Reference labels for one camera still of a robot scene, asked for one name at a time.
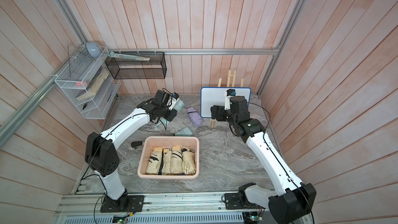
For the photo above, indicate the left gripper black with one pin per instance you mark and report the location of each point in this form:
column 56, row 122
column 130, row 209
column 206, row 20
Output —
column 172, row 115

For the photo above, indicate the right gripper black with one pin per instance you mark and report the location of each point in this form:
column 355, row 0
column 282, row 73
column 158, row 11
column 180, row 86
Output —
column 215, row 113

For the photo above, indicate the pink plastic storage box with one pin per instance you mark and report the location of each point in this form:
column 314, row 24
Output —
column 168, row 142

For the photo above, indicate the beige striped umbrella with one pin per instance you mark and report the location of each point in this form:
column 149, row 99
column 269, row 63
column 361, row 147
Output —
column 176, row 160

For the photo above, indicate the beige umbrella black band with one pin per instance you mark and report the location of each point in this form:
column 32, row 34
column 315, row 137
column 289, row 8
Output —
column 155, row 160

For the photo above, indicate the beige umbrella black stripes small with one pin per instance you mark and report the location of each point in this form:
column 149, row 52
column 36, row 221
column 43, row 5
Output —
column 188, row 163

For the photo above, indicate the green umbrella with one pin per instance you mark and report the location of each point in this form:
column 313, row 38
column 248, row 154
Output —
column 184, row 132
column 171, row 116

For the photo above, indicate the plain beige umbrella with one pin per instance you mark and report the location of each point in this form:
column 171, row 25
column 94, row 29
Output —
column 167, row 157

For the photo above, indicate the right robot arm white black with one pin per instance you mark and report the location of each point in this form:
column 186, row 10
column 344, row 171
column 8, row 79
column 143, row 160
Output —
column 291, row 200

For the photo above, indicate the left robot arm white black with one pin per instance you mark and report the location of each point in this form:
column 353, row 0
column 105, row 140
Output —
column 101, row 150

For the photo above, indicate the purple folded umbrella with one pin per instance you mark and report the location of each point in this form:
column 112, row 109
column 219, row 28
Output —
column 195, row 117

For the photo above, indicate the green flat item on basket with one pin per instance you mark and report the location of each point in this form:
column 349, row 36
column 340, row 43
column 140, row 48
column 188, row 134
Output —
column 126, row 57

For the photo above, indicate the pink item on shelf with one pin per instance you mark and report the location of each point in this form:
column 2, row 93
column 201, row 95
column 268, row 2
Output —
column 82, row 84

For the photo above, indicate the grey round speaker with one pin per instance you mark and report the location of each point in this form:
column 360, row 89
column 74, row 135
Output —
column 94, row 49

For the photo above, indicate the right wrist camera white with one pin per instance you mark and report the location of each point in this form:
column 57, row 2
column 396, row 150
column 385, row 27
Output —
column 229, row 93

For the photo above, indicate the whiteboard blue frame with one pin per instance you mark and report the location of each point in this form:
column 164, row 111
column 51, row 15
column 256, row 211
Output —
column 211, row 96

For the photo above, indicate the black mesh wall basket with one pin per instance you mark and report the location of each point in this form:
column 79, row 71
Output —
column 156, row 68

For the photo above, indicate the book on wire shelf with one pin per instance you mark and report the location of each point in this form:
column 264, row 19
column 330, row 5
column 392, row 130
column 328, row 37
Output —
column 94, row 85

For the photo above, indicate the white wire shelf rack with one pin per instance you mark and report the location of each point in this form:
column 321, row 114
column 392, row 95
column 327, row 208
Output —
column 88, row 83

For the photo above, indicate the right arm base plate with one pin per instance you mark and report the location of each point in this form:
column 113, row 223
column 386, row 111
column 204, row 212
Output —
column 238, row 200

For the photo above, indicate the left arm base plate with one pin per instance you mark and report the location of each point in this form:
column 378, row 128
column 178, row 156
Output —
column 124, row 204

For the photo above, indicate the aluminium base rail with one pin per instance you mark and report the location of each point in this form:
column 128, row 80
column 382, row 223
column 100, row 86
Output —
column 160, row 208

